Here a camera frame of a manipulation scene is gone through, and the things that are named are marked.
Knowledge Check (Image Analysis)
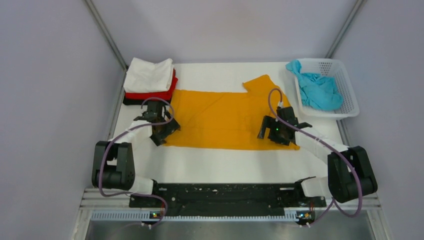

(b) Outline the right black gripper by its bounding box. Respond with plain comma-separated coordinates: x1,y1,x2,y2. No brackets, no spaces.
258,115,291,146

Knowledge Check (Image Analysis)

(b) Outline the black folded t-shirt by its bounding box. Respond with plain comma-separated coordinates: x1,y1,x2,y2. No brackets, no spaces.
122,97,160,106

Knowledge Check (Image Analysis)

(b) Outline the white folded t-shirt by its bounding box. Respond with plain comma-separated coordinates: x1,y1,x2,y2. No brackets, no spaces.
123,57,174,94

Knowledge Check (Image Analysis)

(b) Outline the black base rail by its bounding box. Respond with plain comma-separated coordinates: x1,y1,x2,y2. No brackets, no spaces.
129,182,327,217

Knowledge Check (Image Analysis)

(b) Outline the red folded t-shirt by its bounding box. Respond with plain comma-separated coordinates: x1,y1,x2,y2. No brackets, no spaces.
124,69,178,101

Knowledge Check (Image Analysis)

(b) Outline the aluminium frame rail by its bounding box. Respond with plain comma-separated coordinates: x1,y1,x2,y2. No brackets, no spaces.
71,188,393,240

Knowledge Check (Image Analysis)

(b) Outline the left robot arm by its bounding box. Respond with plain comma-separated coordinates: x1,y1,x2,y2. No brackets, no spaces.
91,97,181,207

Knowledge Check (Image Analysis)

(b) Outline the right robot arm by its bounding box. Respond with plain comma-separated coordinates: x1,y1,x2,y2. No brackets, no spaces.
257,107,378,206

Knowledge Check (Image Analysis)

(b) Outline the white plastic basket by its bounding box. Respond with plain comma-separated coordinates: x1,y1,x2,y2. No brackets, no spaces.
287,58,360,120

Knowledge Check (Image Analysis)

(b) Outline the blue t-shirt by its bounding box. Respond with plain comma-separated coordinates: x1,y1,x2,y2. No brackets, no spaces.
285,59,344,112

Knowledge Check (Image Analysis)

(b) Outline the yellow t-shirt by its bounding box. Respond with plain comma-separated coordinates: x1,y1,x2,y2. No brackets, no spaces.
165,74,300,151

